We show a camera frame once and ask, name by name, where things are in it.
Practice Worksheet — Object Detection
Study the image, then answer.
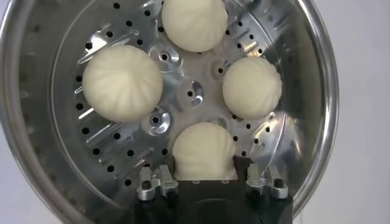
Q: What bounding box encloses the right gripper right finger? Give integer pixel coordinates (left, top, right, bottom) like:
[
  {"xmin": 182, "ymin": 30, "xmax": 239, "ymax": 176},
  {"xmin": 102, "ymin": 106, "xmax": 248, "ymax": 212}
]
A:
[{"xmin": 233, "ymin": 155, "xmax": 289, "ymax": 201}]

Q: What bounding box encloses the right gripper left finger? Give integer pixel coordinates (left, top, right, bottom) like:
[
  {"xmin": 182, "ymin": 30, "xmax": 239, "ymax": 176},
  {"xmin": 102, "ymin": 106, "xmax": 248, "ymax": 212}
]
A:
[{"xmin": 136, "ymin": 163, "xmax": 180, "ymax": 201}]

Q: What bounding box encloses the white steamed baozi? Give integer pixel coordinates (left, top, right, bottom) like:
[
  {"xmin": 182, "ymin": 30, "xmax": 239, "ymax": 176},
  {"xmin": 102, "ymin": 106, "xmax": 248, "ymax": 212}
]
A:
[
  {"xmin": 221, "ymin": 56, "xmax": 283, "ymax": 121},
  {"xmin": 81, "ymin": 44, "xmax": 165, "ymax": 124},
  {"xmin": 160, "ymin": 0, "xmax": 229, "ymax": 53},
  {"xmin": 171, "ymin": 121, "xmax": 238, "ymax": 181}
]

